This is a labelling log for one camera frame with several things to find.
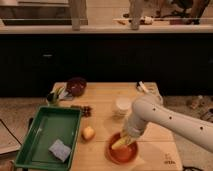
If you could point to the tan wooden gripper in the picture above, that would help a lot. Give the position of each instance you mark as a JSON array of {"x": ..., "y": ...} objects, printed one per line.
[{"x": 127, "y": 140}]

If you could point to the yellow banana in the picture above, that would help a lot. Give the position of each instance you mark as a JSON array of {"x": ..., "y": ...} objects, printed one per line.
[{"x": 119, "y": 143}]

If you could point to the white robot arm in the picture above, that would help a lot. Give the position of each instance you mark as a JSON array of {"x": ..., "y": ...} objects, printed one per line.
[{"x": 149, "y": 108}]

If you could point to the dark red bowl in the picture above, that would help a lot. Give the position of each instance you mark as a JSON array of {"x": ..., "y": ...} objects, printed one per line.
[{"x": 76, "y": 86}]

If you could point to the white cup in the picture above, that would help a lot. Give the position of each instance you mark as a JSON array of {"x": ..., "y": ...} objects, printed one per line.
[{"x": 121, "y": 106}]

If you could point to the dark grape bunch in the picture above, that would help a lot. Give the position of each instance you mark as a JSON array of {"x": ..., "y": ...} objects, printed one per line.
[{"x": 86, "y": 110}]

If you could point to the blue sponge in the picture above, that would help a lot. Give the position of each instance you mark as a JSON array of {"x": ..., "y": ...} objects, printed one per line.
[{"x": 60, "y": 150}]

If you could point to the green plastic tray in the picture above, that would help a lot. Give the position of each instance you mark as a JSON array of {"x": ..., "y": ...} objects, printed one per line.
[{"x": 49, "y": 124}]

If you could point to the green vegetable toy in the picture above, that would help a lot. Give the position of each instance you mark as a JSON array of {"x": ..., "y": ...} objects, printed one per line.
[{"x": 53, "y": 97}]

